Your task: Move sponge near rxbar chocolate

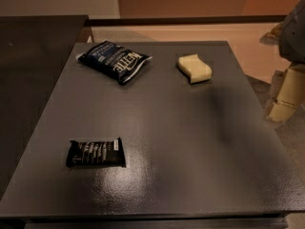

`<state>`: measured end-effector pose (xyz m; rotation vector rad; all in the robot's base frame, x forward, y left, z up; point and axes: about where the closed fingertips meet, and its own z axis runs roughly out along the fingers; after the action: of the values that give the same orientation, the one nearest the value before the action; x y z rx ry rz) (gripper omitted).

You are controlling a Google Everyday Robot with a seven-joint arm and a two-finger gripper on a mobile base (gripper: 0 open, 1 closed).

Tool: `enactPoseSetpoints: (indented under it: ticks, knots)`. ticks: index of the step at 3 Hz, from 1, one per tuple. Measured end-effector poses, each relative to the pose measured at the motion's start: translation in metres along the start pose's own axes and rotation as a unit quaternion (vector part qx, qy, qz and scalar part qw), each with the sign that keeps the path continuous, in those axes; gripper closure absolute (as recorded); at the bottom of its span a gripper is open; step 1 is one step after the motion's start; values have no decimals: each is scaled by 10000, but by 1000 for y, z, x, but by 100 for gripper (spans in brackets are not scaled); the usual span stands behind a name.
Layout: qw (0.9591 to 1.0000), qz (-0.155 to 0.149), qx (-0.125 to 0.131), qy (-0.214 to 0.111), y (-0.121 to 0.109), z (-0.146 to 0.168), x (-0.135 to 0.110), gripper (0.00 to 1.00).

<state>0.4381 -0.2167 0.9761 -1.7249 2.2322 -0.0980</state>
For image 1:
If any black RXBAR chocolate bar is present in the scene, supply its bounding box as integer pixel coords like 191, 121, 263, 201
66, 137, 126, 168

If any blue Kettle chips bag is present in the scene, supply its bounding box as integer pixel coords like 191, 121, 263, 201
77, 41, 151, 85

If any yellow sponge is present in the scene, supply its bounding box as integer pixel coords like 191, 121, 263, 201
178, 54, 213, 84

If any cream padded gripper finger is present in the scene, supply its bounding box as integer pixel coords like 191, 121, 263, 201
266, 63, 305, 123

